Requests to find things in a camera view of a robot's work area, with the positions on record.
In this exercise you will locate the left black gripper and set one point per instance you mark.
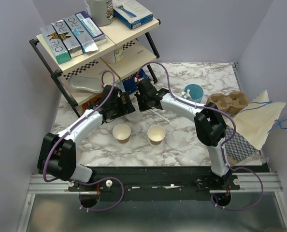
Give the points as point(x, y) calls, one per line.
point(125, 108)

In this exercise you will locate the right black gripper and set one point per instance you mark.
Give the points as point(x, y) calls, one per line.
point(141, 108)

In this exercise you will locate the white plastic cup lid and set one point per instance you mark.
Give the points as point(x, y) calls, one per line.
point(134, 117)

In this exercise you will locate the brown paper cup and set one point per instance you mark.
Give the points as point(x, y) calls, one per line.
point(122, 133)
point(156, 134)

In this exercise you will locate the checkered paper bag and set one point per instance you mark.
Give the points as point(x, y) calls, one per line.
point(243, 145)

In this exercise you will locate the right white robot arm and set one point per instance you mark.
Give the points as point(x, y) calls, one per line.
point(209, 123)

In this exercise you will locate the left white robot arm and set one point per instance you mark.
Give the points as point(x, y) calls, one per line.
point(58, 152)

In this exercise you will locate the white stirrer stick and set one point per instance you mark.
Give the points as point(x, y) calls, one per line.
point(159, 115)

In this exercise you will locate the blue chips bag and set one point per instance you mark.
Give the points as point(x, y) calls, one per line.
point(129, 83)

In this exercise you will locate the grey sponge pad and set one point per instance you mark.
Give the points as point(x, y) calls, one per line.
point(89, 84)

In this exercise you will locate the orange snack bag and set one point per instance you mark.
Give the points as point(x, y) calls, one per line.
point(89, 102)

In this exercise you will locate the black beige shelf rack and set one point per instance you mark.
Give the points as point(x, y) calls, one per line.
point(139, 48)

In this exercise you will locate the white patterned mug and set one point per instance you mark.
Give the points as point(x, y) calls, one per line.
point(114, 56)

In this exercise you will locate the blue silver toothpaste box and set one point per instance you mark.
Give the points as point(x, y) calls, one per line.
point(84, 38)

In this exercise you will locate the purple white toothpaste box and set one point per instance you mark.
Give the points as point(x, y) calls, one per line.
point(95, 32)

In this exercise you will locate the teal silver toothpaste box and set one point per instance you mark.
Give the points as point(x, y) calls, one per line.
point(55, 44)

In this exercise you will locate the blue razor box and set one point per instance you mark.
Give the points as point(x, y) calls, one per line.
point(131, 13)

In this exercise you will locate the stacked brown cup carriers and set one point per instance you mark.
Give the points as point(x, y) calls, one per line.
point(231, 103)

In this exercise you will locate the grey printed mug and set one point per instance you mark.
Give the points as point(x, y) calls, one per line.
point(101, 11)

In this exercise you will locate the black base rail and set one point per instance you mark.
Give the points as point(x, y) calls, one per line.
point(156, 183)

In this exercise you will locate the cream bag with blue handles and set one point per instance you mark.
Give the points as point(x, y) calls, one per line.
point(256, 120)

